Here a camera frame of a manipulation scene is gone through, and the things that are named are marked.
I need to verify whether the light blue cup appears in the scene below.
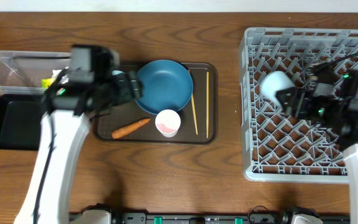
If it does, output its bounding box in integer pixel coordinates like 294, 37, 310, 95
259, 71, 295, 106

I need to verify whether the pink cup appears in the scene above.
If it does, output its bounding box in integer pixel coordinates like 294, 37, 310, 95
155, 110, 181, 138

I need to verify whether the white napkin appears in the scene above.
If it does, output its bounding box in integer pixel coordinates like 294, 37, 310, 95
51, 69, 69, 84

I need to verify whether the yellow snack wrapper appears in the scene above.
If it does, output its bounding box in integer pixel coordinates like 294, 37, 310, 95
41, 78, 55, 89

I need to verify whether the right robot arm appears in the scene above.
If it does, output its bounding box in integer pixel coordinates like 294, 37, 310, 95
275, 70, 358, 223

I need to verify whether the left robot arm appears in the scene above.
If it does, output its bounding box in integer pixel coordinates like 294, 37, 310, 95
14, 45, 142, 223

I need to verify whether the grey dishwasher rack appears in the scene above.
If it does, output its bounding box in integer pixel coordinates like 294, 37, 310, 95
239, 27, 358, 184

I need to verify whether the light blue rice bowl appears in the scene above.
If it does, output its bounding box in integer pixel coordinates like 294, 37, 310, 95
112, 70, 124, 75

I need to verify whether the brown serving tray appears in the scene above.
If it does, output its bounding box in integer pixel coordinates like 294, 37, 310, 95
93, 62, 218, 144

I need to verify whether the dark blue bowl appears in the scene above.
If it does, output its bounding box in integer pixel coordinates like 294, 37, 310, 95
136, 60, 194, 114

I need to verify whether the orange carrot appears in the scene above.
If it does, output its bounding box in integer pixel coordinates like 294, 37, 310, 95
111, 118, 150, 139

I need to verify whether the left wooden chopstick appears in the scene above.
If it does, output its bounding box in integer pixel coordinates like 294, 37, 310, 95
191, 82, 198, 135

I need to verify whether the wooden chopstick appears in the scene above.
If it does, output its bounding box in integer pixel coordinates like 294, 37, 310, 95
206, 72, 209, 139
191, 82, 198, 135

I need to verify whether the right wooden chopstick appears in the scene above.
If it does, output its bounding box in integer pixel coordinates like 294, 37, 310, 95
206, 72, 209, 139

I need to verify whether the black plastic bin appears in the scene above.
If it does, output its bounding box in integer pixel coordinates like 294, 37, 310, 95
0, 94, 42, 151

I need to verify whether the clear plastic bin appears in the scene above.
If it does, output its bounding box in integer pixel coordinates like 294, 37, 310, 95
0, 50, 71, 95

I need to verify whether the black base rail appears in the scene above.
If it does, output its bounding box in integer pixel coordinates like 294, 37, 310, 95
112, 213, 278, 224

